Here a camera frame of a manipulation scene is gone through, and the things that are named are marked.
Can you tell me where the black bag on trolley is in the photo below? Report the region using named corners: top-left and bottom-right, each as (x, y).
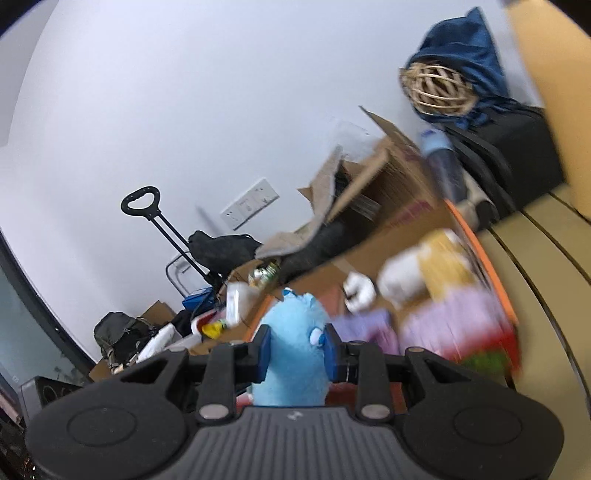
top-left (188, 230), bottom-right (262, 278)

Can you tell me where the light purple fluffy cloth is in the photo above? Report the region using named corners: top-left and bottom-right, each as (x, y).
top-left (398, 287), bottom-right (513, 359)

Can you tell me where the red cardboard tray box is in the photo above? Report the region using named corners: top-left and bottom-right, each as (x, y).
top-left (188, 198), bottom-right (523, 407)

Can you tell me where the large open cardboard box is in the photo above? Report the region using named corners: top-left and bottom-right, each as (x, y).
top-left (300, 110), bottom-right (442, 232)

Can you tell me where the clear container with handle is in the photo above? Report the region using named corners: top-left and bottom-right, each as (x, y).
top-left (165, 254), bottom-right (215, 313)

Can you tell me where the small brown cardboard box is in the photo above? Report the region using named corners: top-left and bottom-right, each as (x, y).
top-left (179, 259), bottom-right (280, 355)

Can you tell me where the light blue plush toy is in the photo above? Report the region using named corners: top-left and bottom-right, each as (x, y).
top-left (252, 288), bottom-right (329, 407)

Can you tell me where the woven rattan ball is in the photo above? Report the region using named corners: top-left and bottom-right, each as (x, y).
top-left (399, 62), bottom-right (478, 116)

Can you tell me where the floor cardboard box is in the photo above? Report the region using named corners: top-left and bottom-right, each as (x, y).
top-left (89, 301), bottom-right (175, 381)

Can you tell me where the purple knitted pouch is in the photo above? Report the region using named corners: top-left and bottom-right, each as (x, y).
top-left (331, 308), bottom-right (400, 355)

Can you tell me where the dark blue velvet cloth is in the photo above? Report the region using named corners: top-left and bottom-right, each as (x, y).
top-left (403, 7), bottom-right (518, 128)

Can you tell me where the black trolley handle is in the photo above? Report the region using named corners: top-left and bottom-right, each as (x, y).
top-left (120, 186), bottom-right (222, 291)

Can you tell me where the black backpack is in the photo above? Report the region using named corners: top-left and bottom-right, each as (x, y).
top-left (93, 312), bottom-right (158, 369)

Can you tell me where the white yellow plush toy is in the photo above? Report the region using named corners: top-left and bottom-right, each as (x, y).
top-left (377, 229), bottom-right (477, 308)

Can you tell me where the yellow thermos jug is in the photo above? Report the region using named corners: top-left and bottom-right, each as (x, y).
top-left (506, 1), bottom-right (590, 218)

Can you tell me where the white bottle in box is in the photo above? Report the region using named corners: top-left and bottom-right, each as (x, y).
top-left (225, 282), bottom-right (259, 327)

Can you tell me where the white wall socket strip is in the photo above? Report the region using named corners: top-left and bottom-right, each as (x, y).
top-left (221, 178), bottom-right (280, 231)

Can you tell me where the blue water bottle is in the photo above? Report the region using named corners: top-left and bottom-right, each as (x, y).
top-left (420, 128), bottom-right (468, 204)

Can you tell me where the small white sock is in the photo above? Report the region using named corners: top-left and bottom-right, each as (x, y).
top-left (342, 272), bottom-right (377, 313)

